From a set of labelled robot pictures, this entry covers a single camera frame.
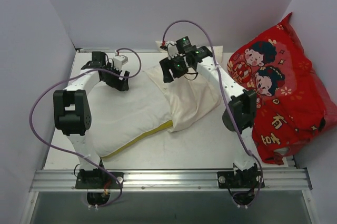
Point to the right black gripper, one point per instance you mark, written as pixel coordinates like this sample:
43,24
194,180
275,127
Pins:
171,64

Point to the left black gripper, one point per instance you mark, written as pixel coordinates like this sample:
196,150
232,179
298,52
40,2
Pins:
115,79

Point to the white pillow yellow edge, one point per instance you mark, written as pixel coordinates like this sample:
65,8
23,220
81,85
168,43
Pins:
119,119

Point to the cream pillowcase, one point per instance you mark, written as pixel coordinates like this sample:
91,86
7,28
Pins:
189,100

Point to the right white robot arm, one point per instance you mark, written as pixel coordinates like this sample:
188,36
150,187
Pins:
240,104

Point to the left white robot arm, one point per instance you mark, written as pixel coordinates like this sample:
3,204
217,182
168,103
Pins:
72,114

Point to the red cartoon print bag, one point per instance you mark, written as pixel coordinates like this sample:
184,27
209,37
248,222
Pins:
293,105

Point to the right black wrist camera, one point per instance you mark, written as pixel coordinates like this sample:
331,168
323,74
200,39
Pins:
184,45

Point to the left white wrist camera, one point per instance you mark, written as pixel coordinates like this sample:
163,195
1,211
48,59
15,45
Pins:
119,61

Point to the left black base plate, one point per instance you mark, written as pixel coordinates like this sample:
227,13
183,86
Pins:
95,179

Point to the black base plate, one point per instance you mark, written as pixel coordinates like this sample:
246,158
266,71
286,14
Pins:
95,179
239,180

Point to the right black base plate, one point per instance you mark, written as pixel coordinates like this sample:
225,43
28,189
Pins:
239,180

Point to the aluminium mounting rail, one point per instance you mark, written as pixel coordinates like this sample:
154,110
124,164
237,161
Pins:
275,179

